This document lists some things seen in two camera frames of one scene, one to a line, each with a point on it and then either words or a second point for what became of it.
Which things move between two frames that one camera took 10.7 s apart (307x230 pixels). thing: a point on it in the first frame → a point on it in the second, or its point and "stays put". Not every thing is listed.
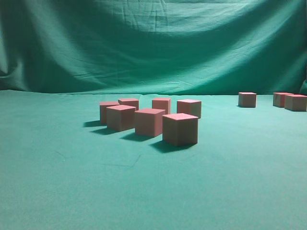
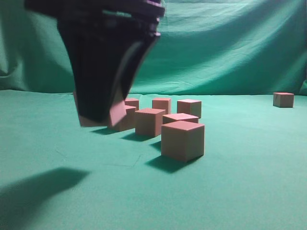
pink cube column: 130,102 stays put
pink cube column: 148,121 stays put
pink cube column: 294,102 → 120,113
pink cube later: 120,117 stays put
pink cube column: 189,107 stays put
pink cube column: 247,99 → 183,140
